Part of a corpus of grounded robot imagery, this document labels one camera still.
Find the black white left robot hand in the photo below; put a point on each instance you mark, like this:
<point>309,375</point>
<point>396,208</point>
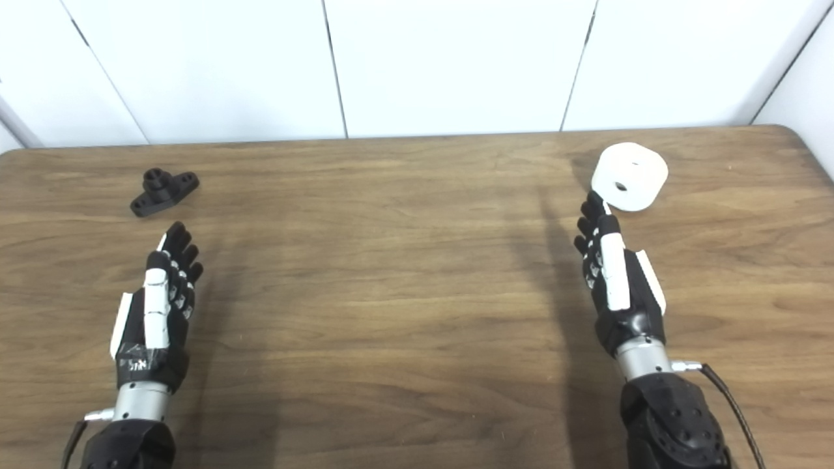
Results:
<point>156,306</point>

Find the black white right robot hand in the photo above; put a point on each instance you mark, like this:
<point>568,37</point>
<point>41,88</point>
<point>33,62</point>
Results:
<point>616,280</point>

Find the round white plastic piece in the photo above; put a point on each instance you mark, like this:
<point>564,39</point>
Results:
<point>635,169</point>

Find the black flanged holder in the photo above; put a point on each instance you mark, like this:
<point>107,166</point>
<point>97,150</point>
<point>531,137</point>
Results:
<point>159,192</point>

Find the grey wall corner post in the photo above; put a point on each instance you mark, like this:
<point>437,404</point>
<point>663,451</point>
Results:
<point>16,124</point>

